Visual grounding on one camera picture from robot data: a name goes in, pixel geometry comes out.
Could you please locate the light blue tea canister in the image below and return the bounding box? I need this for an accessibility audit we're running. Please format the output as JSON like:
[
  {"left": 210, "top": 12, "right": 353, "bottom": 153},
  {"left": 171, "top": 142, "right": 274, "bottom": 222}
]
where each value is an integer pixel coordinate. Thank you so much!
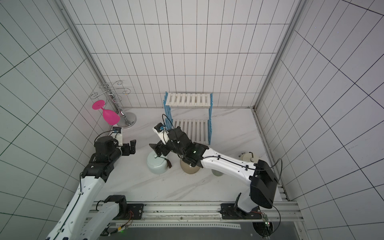
[{"left": 146, "top": 151, "right": 172, "bottom": 175}]

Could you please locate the brown tea canister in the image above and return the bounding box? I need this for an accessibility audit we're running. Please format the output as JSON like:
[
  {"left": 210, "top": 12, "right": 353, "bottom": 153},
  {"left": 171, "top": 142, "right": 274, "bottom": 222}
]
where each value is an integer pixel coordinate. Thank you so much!
[{"left": 180, "top": 159, "right": 201, "bottom": 175}]

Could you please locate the green tea canister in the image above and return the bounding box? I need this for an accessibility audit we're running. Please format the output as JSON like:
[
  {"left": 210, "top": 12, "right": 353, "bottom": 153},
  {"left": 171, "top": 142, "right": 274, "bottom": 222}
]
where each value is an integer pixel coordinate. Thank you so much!
[{"left": 212, "top": 170, "right": 223, "bottom": 177}]

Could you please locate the cream tea canister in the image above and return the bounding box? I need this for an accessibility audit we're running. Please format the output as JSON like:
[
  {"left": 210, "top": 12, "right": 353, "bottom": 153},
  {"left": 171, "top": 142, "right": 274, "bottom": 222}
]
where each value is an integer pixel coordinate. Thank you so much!
[{"left": 240, "top": 152, "right": 259, "bottom": 163}]

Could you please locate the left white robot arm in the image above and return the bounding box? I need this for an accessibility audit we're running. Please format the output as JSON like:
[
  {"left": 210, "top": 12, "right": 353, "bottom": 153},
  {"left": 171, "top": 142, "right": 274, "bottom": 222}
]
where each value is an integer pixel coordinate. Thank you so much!
[{"left": 46, "top": 136, "right": 137, "bottom": 240}]

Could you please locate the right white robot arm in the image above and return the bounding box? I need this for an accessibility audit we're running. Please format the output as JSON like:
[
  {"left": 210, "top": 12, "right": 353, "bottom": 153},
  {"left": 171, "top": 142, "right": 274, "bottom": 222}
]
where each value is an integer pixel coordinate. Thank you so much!
[{"left": 149, "top": 123, "right": 279, "bottom": 213}]

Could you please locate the blue white wooden shelf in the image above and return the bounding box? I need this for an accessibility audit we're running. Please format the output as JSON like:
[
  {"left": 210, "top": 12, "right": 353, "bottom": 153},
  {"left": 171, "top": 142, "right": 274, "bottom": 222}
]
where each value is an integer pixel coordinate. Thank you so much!
[{"left": 163, "top": 93, "right": 213, "bottom": 145}]

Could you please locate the chrome glass holder stand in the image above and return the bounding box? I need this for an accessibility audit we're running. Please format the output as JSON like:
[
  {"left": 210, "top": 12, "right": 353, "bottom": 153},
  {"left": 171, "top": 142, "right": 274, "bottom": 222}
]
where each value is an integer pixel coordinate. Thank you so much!
[{"left": 90, "top": 80, "right": 137, "bottom": 128}]

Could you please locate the pink plastic wine glass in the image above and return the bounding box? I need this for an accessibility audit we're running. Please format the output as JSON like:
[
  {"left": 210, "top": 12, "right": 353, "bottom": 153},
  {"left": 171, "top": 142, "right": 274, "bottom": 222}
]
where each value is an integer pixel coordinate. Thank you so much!
[{"left": 92, "top": 100, "right": 120, "bottom": 126}]

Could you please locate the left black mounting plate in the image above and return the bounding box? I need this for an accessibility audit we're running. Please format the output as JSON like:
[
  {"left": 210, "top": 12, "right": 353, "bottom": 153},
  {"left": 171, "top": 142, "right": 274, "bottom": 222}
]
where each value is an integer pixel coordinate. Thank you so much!
[{"left": 113, "top": 203, "right": 144, "bottom": 221}]

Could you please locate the black mounting plate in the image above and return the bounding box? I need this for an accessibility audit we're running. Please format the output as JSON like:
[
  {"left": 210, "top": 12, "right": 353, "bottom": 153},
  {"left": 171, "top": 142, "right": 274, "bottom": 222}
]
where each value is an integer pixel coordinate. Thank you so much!
[
  {"left": 113, "top": 203, "right": 144, "bottom": 221},
  {"left": 219, "top": 203, "right": 262, "bottom": 220}
]

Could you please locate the left base wiring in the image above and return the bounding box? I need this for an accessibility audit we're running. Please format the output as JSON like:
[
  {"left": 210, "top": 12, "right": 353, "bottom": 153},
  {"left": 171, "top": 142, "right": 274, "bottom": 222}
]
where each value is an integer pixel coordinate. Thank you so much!
[{"left": 95, "top": 209, "right": 134, "bottom": 238}]

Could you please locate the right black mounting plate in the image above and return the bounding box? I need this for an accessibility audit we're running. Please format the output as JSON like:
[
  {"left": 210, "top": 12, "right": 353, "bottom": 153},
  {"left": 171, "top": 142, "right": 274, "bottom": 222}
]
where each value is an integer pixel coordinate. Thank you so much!
[{"left": 219, "top": 203, "right": 262, "bottom": 220}]

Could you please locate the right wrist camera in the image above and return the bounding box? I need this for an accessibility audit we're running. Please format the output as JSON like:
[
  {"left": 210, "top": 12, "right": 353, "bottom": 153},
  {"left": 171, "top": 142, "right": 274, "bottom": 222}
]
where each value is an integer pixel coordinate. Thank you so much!
[{"left": 153, "top": 123, "right": 169, "bottom": 145}]

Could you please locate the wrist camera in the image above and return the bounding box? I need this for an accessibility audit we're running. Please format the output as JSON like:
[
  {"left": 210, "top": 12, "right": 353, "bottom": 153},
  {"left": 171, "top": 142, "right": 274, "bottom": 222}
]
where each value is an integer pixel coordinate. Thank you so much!
[
  {"left": 153, "top": 123, "right": 169, "bottom": 145},
  {"left": 112, "top": 127, "right": 123, "bottom": 147}
]

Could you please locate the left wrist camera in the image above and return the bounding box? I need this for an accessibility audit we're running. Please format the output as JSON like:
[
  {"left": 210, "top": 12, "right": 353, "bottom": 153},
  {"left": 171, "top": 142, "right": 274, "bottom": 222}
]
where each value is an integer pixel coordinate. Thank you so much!
[{"left": 112, "top": 127, "right": 123, "bottom": 147}]

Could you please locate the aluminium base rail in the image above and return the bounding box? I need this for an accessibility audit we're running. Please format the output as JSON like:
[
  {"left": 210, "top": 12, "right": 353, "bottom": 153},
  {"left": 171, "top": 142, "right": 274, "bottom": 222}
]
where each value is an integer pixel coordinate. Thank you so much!
[{"left": 108, "top": 202, "right": 304, "bottom": 231}]

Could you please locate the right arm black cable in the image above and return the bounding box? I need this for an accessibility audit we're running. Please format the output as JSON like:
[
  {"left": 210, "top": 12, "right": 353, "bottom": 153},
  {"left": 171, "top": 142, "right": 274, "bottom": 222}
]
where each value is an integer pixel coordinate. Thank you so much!
[{"left": 200, "top": 154, "right": 283, "bottom": 238}]

